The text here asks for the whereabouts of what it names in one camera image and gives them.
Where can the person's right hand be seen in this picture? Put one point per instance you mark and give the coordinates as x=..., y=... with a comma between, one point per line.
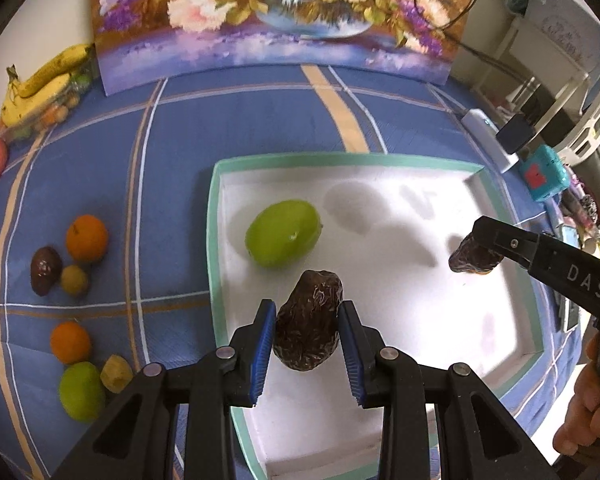
x=587, y=385

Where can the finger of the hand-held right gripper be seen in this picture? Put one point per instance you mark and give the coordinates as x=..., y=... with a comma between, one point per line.
x=505, y=245

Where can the floral painting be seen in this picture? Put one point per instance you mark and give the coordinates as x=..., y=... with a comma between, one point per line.
x=280, y=10

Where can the matte brown avocado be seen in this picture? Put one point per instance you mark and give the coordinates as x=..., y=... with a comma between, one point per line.
x=307, y=330

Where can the large orange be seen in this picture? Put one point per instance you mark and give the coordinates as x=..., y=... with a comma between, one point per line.
x=86, y=237

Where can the yellow banana bunch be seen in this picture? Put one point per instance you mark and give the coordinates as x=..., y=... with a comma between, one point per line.
x=34, y=100

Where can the teal box with red label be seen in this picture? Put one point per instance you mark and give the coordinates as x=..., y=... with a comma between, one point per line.
x=545, y=170

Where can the small orange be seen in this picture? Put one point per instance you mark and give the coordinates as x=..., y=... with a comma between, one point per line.
x=69, y=342

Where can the small yellow lemon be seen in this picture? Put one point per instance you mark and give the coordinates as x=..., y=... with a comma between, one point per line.
x=115, y=372

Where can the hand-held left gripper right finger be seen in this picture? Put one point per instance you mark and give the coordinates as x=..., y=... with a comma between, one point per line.
x=352, y=355

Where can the clear plastic produce box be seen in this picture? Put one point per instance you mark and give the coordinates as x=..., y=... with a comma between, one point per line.
x=62, y=110

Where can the black charger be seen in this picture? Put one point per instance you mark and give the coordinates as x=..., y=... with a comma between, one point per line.
x=515, y=132

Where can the grey tablet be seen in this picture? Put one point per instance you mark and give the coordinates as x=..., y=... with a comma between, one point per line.
x=569, y=312

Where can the pile of small items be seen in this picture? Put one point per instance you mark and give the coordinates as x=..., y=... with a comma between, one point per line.
x=582, y=215

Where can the white tray with green rim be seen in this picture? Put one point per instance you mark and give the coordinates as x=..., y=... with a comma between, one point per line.
x=405, y=310

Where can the dark wrinkled avocado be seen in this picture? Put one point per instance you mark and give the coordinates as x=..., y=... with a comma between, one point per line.
x=462, y=260

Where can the small glossy dark avocado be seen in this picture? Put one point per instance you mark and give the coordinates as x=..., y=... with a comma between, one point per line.
x=44, y=270

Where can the blue plaid tablecloth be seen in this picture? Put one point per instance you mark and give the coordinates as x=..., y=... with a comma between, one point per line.
x=129, y=160

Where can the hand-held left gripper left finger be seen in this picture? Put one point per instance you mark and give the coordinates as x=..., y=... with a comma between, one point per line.
x=260, y=350

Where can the brown kiwi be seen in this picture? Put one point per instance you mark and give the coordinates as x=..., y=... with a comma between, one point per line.
x=74, y=280

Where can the white power strip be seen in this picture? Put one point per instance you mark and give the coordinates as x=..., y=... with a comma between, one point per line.
x=482, y=135

